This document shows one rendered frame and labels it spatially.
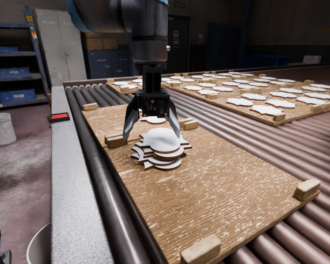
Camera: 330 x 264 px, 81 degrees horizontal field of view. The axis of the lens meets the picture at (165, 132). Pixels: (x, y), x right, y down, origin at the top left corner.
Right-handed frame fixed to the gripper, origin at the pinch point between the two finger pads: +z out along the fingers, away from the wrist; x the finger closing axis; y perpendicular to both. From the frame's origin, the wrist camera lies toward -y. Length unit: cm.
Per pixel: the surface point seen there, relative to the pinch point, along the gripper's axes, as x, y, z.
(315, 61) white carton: 497, -453, 14
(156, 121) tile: 3.6, -21.4, 3.2
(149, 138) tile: -0.8, -0.5, -0.1
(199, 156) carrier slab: 12.4, 4.6, 4.0
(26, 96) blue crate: -235, -406, 76
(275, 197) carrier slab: 22.3, 21.6, 4.0
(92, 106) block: -23.6, -43.8, 2.5
